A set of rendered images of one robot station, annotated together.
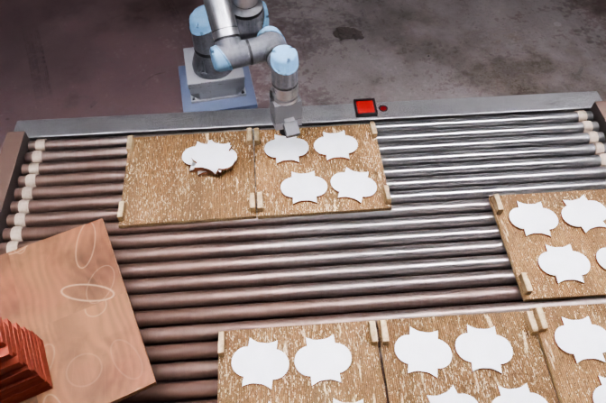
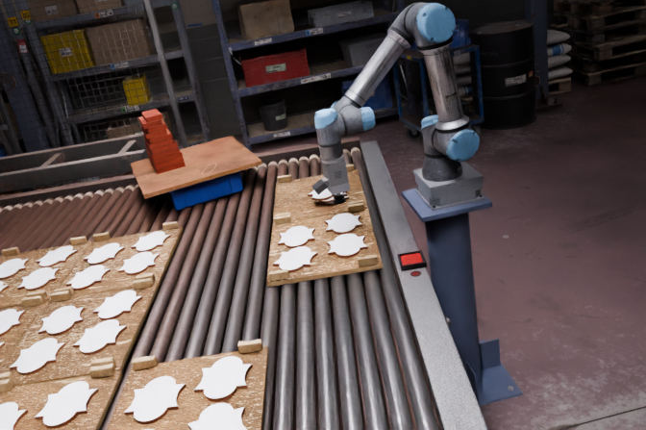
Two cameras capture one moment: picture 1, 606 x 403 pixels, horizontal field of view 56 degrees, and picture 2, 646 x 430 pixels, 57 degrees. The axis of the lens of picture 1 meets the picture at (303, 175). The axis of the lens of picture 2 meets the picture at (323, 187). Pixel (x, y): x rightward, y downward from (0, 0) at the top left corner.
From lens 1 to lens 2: 233 cm
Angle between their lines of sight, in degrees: 77
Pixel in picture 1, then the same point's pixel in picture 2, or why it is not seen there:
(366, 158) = (331, 264)
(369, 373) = (118, 283)
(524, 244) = (193, 370)
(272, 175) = (313, 223)
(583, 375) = (37, 401)
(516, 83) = not seen: outside the picture
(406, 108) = (418, 289)
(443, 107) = (426, 316)
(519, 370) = (69, 359)
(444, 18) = not seen: outside the picture
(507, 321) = (116, 353)
